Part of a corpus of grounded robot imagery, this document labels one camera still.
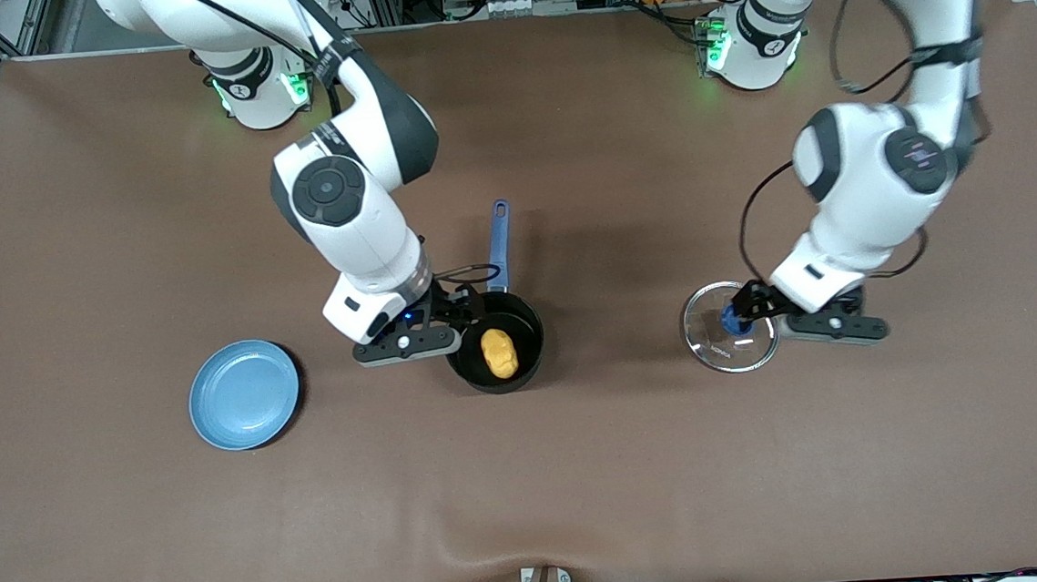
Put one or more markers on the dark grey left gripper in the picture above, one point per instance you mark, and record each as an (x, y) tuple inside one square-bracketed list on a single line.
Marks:
[(753, 297)]

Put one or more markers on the yellow potato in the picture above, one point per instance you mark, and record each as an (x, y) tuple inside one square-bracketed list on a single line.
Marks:
[(499, 354)]

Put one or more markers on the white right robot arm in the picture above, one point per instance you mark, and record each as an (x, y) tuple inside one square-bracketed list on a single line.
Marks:
[(360, 238)]

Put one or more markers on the glass lid with blue knob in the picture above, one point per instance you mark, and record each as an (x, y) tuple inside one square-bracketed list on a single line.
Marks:
[(714, 350)]

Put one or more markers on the brown table cover mat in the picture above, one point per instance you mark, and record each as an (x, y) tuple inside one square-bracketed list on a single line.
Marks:
[(531, 473)]

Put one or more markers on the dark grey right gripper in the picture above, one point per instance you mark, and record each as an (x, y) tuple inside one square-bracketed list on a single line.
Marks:
[(443, 304)]

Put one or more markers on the white power strip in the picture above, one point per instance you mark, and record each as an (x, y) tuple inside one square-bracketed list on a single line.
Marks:
[(530, 4)]

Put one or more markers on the blue round plate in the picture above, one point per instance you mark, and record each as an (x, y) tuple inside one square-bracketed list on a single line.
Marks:
[(243, 397)]

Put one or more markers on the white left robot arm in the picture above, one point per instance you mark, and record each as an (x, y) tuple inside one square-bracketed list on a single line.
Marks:
[(859, 203)]

